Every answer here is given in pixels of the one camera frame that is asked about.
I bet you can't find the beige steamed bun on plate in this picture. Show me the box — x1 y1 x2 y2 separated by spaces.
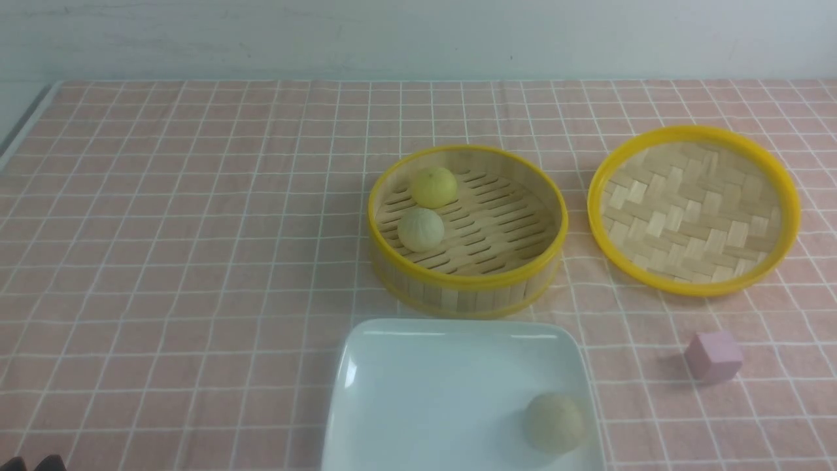
523 392 588 455

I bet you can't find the white square plate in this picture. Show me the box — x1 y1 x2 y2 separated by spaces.
322 319 607 470

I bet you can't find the bamboo steamer lid yellow rim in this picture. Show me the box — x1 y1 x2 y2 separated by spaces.
588 125 802 297

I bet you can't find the bamboo steamer basket yellow rim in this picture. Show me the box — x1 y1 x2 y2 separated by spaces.
367 145 569 320

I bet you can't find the pink cube block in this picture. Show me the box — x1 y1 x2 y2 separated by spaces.
684 330 744 383

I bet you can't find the yellowish steamed bun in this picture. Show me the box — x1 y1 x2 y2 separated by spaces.
409 167 458 209

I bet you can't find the pink checkered tablecloth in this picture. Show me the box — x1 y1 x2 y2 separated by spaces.
1 80 836 470

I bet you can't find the pale steamed bun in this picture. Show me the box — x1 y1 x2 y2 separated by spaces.
397 207 445 253

